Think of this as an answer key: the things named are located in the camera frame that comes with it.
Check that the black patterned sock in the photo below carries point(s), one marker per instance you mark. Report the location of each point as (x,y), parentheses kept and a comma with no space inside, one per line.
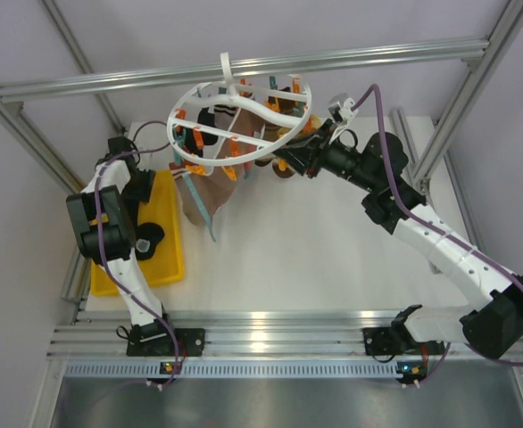
(148,235)

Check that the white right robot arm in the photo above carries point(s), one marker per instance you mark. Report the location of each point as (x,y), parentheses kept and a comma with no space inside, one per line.
(492,320)

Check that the white round clip hanger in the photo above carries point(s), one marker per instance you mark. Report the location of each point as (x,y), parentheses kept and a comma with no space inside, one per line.
(270,103)

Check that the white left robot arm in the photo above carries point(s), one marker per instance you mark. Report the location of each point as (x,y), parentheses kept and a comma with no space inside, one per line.
(104,232)

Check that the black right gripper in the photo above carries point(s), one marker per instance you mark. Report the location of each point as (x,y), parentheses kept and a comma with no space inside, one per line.
(311,159)

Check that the yellow plastic tray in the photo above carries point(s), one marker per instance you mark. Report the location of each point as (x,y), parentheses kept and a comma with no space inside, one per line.
(152,197)

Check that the brown striped sock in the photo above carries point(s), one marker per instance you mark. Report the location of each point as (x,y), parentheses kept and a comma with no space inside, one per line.
(271,134)

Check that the white slotted cable duct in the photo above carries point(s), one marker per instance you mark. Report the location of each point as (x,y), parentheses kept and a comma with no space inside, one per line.
(232,369)

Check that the aluminium top crossbar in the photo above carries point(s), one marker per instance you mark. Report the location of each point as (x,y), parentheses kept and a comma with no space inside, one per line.
(103,83)

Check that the yellow beige sock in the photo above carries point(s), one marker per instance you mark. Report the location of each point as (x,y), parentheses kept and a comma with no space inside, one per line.
(313,124)

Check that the large brown sock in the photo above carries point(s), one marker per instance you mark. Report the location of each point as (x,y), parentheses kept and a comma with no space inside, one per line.
(204,194)

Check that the black sock on hanger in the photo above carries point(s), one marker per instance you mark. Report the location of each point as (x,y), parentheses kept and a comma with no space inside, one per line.
(206,121)

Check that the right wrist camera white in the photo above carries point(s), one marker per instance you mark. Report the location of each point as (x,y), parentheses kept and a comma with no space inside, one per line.
(342,108)

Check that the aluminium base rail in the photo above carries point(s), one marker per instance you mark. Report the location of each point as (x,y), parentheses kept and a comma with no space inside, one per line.
(242,334)

